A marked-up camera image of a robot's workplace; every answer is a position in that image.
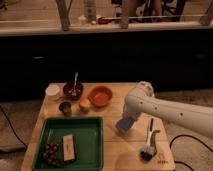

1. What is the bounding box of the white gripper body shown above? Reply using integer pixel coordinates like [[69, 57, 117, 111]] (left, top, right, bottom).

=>
[[121, 107, 142, 130]]

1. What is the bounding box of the blue sponge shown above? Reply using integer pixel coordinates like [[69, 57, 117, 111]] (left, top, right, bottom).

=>
[[116, 117, 134, 133]]

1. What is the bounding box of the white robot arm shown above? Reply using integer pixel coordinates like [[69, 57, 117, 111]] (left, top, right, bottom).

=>
[[121, 81, 213, 139]]

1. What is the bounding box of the red bowl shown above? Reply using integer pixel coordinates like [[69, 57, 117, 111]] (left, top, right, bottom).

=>
[[88, 86, 113, 107]]

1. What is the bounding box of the dark brown bowl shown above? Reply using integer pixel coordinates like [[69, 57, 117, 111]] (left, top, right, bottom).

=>
[[63, 82, 84, 100]]

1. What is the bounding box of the green white dish brush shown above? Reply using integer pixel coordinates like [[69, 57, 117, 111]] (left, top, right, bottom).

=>
[[140, 118, 159, 162]]

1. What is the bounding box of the orange green toy fruit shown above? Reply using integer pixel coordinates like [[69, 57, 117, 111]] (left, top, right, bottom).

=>
[[79, 98, 91, 113]]

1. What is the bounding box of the green plastic tray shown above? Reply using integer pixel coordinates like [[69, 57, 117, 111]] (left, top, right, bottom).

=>
[[32, 117, 104, 171]]

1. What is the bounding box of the metal spoon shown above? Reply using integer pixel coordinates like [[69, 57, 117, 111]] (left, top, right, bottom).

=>
[[72, 72, 79, 96]]

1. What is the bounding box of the dark small cup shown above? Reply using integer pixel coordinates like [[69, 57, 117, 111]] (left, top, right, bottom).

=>
[[59, 101, 72, 116]]

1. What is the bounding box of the beige rectangular block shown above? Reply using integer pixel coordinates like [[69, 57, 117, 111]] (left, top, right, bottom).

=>
[[63, 134, 75, 161]]

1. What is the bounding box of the white small cup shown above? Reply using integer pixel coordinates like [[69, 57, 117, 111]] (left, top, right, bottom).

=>
[[45, 84, 60, 100]]

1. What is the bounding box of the purple grape bunch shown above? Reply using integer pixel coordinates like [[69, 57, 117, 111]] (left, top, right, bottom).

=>
[[42, 142, 60, 168]]

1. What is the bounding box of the black floor cable right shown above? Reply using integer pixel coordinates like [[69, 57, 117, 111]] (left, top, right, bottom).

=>
[[169, 134, 213, 171]]

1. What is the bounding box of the black floor cable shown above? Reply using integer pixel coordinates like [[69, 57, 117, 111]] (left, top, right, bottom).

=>
[[0, 105, 28, 149], [169, 134, 213, 171]]

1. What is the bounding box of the black floor cable left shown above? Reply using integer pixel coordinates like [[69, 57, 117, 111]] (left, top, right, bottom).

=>
[[0, 105, 28, 149]]

